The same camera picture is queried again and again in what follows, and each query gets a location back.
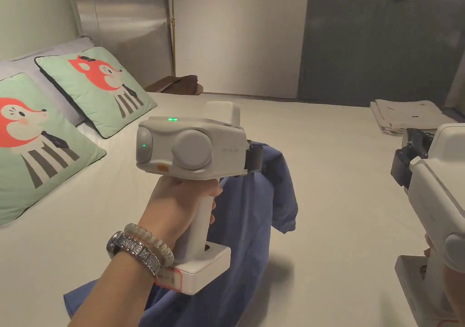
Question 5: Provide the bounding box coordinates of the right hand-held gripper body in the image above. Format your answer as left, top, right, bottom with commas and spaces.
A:
390, 123, 465, 327

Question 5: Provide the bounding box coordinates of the person's left hand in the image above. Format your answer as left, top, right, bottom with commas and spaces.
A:
139, 176, 223, 267

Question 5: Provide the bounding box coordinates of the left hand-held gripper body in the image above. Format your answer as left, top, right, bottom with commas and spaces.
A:
136, 101, 268, 295

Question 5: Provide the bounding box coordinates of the pale lavender pillow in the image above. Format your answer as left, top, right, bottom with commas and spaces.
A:
0, 36, 96, 129

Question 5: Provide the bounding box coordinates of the green fox print cushion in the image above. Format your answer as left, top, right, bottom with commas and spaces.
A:
0, 72, 107, 228
35, 46, 158, 139

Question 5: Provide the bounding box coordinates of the pale green padded headboard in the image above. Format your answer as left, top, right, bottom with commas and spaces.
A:
0, 0, 80, 62

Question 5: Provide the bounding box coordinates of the bed with beige sheet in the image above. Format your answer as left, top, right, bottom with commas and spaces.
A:
0, 87, 465, 327

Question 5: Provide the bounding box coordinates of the folded beige cloth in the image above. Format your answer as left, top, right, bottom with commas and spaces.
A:
370, 99, 455, 137

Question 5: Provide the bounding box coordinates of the grey door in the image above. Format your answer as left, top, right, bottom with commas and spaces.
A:
297, 0, 465, 108

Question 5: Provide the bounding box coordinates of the person's right hand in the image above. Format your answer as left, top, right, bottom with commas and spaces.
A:
423, 234, 434, 267

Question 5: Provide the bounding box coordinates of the dark blue shirt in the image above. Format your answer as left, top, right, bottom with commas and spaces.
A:
63, 141, 299, 327

